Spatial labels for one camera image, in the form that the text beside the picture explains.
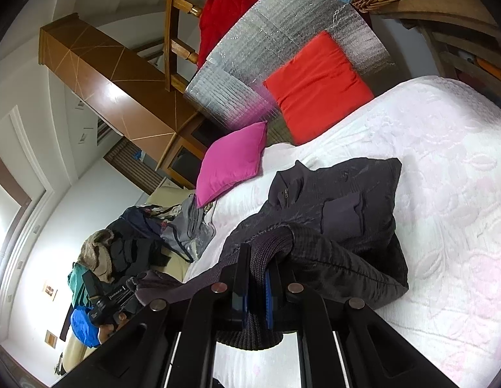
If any dark grey padded jacket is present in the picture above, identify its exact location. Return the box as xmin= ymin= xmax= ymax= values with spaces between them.
xmin=136 ymin=158 xmax=409 ymax=350

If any pile of mixed clothes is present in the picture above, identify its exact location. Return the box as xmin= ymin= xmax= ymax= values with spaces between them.
xmin=68 ymin=205 xmax=182 ymax=307

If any person left hand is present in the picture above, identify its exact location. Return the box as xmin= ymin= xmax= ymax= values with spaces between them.
xmin=98 ymin=313 xmax=128 ymax=344

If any blue sleeve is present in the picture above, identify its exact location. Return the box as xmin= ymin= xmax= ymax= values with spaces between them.
xmin=71 ymin=306 xmax=100 ymax=348

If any grey transparent storage bag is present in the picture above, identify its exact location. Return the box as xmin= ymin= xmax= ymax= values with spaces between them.
xmin=160 ymin=194 xmax=215 ymax=263

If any magenta pillow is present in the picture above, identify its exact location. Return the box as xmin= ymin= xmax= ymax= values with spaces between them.
xmin=195 ymin=122 xmax=267 ymax=208

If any white quilted bedspread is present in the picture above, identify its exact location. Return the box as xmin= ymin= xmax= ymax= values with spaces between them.
xmin=186 ymin=76 xmax=501 ymax=387

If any brown wooden wardrobe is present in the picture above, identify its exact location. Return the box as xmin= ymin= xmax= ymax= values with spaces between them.
xmin=38 ymin=13 xmax=206 ymax=189

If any silver foil insulation sheet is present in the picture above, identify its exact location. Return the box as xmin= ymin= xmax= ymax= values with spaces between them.
xmin=185 ymin=0 xmax=399 ymax=142

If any wooden ladder rack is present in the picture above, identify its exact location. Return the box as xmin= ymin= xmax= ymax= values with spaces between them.
xmin=163 ymin=0 xmax=217 ymax=94

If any red pillow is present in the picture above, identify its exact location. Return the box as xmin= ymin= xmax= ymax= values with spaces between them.
xmin=264 ymin=31 xmax=374 ymax=145

